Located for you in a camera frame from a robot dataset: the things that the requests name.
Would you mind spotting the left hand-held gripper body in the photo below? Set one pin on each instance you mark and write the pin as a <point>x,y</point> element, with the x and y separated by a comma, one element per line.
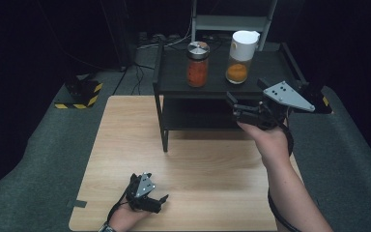
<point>143,188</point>

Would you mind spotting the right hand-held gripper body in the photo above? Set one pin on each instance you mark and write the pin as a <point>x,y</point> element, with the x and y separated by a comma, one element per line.
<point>283,95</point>

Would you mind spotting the black two-tier shelf rack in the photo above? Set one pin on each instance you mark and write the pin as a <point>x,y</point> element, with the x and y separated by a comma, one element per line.
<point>215,106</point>

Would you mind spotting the glass bottle with white lid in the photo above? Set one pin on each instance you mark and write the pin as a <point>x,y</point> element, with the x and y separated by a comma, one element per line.
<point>240,54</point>

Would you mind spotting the glass jar with silver lid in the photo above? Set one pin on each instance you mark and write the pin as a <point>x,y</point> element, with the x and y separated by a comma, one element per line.
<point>197,69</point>

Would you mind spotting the person's left hand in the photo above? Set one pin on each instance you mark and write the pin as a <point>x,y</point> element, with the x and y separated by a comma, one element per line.
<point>125,219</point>

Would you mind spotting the person's right hand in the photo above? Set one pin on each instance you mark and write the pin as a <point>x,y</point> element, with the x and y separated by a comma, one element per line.
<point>272,145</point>

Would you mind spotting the stand base with striped tape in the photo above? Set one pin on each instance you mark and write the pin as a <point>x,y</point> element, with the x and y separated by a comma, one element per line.
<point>317,96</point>
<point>80,93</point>

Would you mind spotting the wristwatch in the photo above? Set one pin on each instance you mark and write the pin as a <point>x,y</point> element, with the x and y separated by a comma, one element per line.
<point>107,227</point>

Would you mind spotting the black power strip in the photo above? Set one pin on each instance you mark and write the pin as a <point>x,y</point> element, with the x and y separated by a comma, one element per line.
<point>157,37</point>

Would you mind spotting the grey metal frame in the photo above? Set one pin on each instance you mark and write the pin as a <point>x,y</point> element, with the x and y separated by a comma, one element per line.
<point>219,22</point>

